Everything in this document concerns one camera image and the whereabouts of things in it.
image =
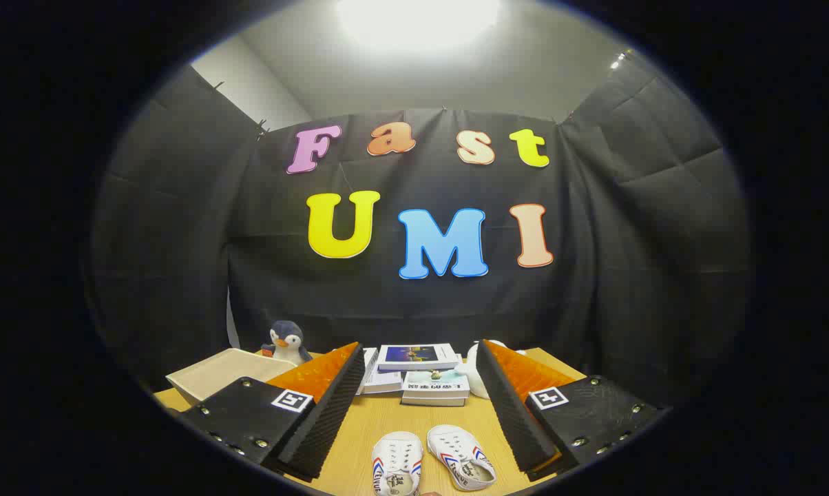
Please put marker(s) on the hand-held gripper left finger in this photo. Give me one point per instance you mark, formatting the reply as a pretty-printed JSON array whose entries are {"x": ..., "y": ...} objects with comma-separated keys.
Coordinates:
[{"x": 325, "y": 427}]

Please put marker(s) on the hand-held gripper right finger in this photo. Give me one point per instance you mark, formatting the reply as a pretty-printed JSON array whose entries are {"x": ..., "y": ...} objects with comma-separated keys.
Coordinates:
[{"x": 514, "y": 413}]

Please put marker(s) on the white striped canvas shoe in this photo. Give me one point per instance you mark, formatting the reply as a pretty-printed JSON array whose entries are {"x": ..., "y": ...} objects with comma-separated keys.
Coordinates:
[
  {"x": 397, "y": 458},
  {"x": 456, "y": 451}
]

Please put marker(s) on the beige fabric storage box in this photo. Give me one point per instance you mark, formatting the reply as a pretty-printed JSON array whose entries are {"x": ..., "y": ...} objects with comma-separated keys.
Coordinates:
[{"x": 215, "y": 375}]

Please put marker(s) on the white duck plush toy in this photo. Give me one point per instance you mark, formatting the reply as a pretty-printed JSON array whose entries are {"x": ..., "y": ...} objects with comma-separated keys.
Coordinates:
[{"x": 475, "y": 379}]

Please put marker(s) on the portrait cover white book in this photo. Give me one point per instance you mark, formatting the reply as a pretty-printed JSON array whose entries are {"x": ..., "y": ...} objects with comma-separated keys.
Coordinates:
[{"x": 368, "y": 372}]

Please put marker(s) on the teal cover thick book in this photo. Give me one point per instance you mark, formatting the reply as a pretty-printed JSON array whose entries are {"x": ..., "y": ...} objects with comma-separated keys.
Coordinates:
[{"x": 435, "y": 382}]

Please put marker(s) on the grey penguin plush toy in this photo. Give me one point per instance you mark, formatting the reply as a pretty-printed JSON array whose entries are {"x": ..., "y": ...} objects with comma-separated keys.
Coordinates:
[{"x": 287, "y": 337}]

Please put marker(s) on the blue cover white book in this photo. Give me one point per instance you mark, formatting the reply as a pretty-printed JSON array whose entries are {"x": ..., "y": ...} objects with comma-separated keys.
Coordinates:
[{"x": 418, "y": 355}]

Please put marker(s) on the black backdrop cloth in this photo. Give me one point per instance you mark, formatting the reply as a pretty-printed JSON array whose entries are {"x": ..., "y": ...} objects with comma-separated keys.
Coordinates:
[{"x": 387, "y": 310}]

